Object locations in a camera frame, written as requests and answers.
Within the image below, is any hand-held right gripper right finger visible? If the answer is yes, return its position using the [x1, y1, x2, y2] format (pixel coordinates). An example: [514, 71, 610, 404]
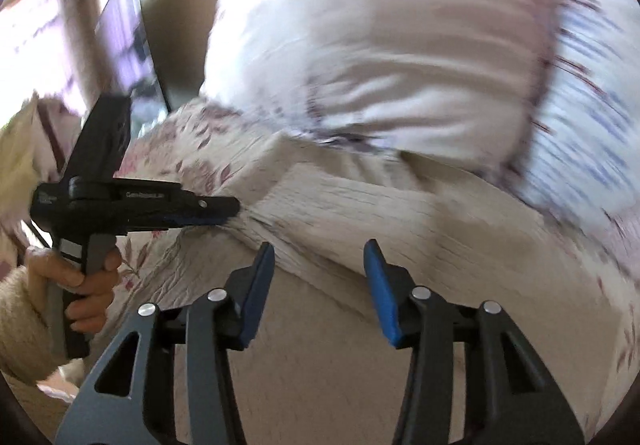
[363, 238, 587, 445]

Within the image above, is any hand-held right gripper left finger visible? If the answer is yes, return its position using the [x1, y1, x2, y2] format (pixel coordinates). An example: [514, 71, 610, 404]
[54, 242, 277, 445]

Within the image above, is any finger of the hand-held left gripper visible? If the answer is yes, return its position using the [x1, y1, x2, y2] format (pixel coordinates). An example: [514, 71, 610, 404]
[167, 194, 242, 229]

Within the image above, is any beige garment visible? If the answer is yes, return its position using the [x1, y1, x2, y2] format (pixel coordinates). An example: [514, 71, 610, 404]
[227, 160, 632, 445]

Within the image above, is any person's left forearm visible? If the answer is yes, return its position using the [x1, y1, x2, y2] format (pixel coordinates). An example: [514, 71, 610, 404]
[0, 267, 68, 387]

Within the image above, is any person's left hand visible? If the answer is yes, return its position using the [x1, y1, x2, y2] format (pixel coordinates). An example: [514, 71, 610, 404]
[26, 246, 123, 333]

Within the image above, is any floral crinkled blanket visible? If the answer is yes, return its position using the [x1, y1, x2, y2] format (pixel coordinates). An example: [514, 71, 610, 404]
[0, 95, 640, 438]

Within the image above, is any cream fluffy cloth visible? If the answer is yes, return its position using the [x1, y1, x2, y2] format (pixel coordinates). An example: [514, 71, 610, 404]
[0, 97, 67, 231]

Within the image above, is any dark flat screen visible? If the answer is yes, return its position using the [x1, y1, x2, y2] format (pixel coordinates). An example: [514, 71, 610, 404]
[94, 0, 174, 136]

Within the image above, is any bright window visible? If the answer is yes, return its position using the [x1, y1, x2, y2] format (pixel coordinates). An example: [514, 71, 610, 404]
[0, 0, 87, 113]

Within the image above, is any white pink striped pillow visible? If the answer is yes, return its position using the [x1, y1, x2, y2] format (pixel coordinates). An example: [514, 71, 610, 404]
[199, 0, 557, 178]

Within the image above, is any blue striped bedding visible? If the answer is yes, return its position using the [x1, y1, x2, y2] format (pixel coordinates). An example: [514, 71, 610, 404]
[500, 0, 640, 251]

